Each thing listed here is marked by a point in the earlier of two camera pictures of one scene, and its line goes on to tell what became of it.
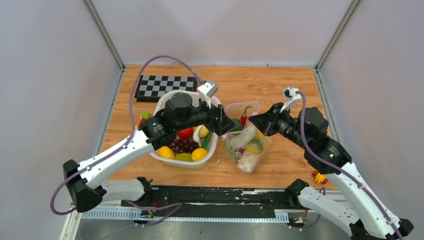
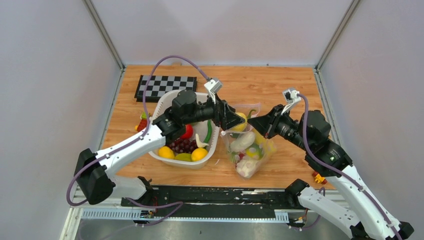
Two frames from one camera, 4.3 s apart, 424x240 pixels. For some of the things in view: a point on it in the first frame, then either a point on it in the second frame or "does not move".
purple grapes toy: [184, 145] does not move
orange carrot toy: [243, 118] → [249, 115]
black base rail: [218, 199] does not move
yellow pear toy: [203, 132] → [241, 127]
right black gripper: [266, 121] does not move
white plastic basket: [211, 147] does not move
